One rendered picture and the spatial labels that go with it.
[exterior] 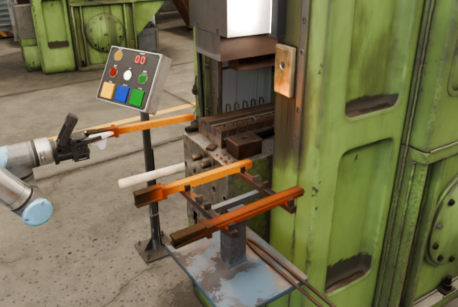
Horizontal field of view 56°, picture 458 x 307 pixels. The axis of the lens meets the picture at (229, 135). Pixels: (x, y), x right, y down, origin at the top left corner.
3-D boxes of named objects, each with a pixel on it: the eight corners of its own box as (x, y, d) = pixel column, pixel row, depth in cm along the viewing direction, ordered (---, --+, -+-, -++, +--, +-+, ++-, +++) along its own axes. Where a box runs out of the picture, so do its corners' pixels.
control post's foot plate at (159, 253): (145, 265, 244) (144, 252, 240) (132, 244, 261) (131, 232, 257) (180, 252, 254) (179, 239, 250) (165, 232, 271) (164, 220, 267)
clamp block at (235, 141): (237, 160, 163) (237, 145, 160) (225, 152, 169) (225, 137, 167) (263, 153, 168) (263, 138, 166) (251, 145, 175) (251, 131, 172)
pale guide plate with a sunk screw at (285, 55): (289, 97, 146) (292, 48, 140) (273, 91, 154) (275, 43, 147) (294, 97, 147) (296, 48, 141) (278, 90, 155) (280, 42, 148)
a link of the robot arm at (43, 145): (31, 136, 144) (36, 146, 136) (46, 132, 146) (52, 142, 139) (37, 159, 148) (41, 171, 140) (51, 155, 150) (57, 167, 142)
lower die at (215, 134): (221, 149, 172) (221, 129, 169) (198, 132, 188) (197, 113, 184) (302, 127, 192) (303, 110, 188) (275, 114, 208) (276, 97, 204)
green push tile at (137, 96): (139, 106, 199) (143, 90, 199) (128, 104, 203) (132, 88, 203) (141, 107, 201) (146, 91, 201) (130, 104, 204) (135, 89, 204)
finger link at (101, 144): (114, 144, 155) (88, 150, 151) (112, 129, 153) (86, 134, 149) (116, 147, 153) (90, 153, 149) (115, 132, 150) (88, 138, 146)
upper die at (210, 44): (220, 61, 158) (219, 35, 154) (195, 51, 173) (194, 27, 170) (308, 48, 178) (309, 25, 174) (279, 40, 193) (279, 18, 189)
